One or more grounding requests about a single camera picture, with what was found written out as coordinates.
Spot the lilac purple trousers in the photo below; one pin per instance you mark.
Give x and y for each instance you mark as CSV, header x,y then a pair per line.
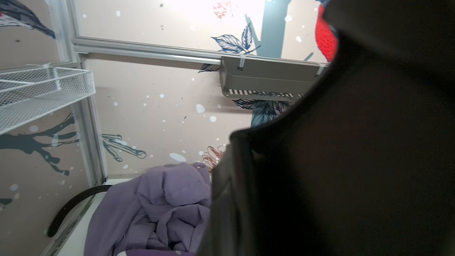
x,y
166,209

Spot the purple camouflage trousers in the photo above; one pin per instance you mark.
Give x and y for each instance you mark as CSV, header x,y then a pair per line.
x,y
364,163

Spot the black belt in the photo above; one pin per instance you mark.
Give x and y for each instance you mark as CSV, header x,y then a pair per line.
x,y
71,204

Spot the black hanging wire basket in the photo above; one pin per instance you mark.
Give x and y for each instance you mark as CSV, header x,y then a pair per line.
x,y
254,78

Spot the white wire mesh shelf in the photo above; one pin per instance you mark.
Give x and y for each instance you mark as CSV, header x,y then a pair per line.
x,y
30,94

